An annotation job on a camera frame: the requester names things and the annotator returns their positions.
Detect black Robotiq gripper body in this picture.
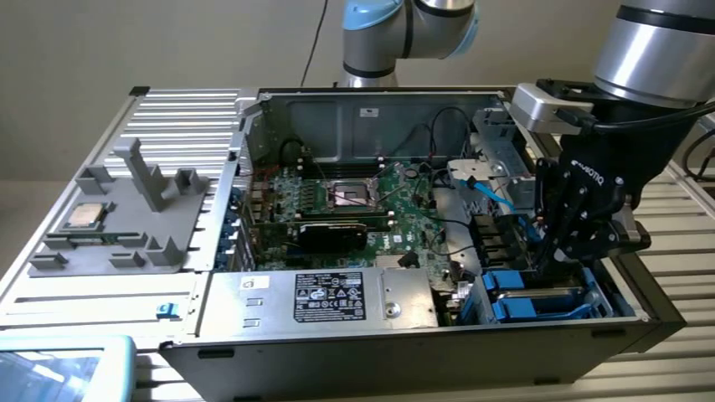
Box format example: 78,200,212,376
557,100,695,211

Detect disk in blue carrier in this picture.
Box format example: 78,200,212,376
495,285,595,325

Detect empty blue disk carrier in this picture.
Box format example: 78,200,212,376
482,270,539,295

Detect silver optical drive cage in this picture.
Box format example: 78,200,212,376
471,107,539,210

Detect green motherboard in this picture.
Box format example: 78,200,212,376
244,161,455,270

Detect CPU socket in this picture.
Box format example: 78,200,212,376
318,178,389,211

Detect black graphics card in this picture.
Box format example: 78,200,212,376
294,221,370,255

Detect open black PC case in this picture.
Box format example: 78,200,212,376
159,85,689,389

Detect silver power supply unit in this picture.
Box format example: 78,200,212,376
202,267,441,337

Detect grey parts rack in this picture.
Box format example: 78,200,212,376
27,137,211,278

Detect green RAM stick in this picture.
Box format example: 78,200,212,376
46,233,142,247

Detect silver CPU chip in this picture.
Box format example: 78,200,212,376
66,202,118,232

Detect black camera cable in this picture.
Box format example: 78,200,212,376
557,102,715,136

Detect blue SATA wire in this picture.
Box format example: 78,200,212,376
451,167,517,215

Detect dark background cables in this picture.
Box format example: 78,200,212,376
679,120,715,182

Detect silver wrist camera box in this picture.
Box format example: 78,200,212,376
511,80,597,136

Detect black looped wire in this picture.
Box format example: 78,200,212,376
429,106,478,161

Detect thin black hanging cable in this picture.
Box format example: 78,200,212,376
299,0,332,87

